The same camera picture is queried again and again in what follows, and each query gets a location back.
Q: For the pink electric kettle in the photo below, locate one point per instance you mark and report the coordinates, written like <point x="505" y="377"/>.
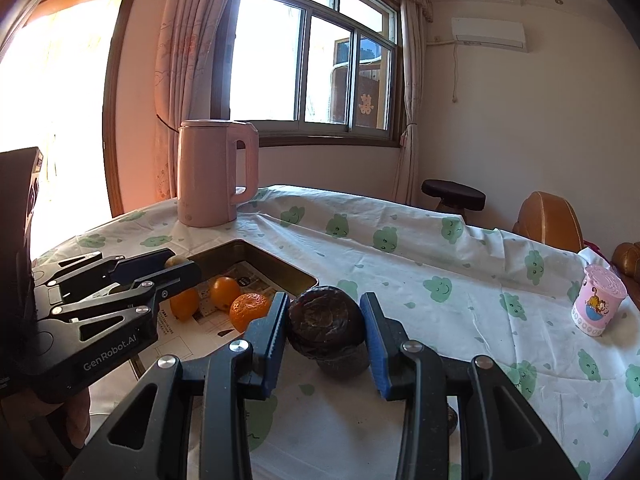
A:
<point x="217" y="170"/>

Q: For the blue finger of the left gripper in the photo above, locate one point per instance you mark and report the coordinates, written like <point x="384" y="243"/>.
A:
<point x="94" y="271"/>
<point x="66" y="304"/>

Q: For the pink right curtain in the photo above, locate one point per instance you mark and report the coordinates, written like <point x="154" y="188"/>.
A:
<point x="414" y="46"/>

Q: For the brown leather sofa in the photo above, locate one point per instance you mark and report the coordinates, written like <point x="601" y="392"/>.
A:
<point x="626" y="261"/>

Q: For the pink curtain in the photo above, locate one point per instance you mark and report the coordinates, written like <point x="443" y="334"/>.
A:
<point x="414" y="46"/>
<point x="187" y="35"/>

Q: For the large bumpy tangerine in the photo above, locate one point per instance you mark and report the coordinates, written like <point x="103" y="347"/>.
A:
<point x="247" y="308"/>

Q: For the person's left hand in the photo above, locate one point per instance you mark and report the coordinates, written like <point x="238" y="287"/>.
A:
<point x="76" y="410"/>

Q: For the brown leather chair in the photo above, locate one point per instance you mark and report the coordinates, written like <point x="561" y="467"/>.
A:
<point x="550" y="220"/>

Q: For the small yellow-brown longan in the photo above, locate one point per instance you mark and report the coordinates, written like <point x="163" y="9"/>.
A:
<point x="175" y="261"/>

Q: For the small smooth orange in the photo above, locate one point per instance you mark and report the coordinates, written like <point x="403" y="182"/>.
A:
<point x="184" y="305"/>

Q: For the pink cartoon cup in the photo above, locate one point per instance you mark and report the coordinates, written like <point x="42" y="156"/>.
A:
<point x="598" y="300"/>

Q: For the pink left curtain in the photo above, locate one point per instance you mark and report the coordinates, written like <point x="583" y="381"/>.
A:
<point x="187" y="35"/>

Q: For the dark round stool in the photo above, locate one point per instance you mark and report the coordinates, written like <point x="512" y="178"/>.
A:
<point x="454" y="197"/>

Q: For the white green cloud tablecloth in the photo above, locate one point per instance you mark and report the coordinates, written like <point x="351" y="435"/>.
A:
<point x="461" y="290"/>

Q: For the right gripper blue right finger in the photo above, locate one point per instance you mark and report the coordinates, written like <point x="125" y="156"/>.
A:
<point x="387" y="362"/>

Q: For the white wall air conditioner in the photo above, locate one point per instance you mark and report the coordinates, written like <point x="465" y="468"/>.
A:
<point x="489" y="33"/>

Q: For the printed leaflet in tin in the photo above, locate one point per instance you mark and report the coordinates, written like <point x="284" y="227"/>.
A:
<point x="208" y="328"/>

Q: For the window with brown frame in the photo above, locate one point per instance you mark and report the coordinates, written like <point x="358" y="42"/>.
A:
<point x="310" y="71"/>

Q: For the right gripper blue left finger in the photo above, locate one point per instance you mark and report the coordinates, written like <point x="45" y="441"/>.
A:
<point x="267" y="340"/>

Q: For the dark wrinkled date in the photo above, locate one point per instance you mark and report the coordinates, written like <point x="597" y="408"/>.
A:
<point x="326" y="326"/>

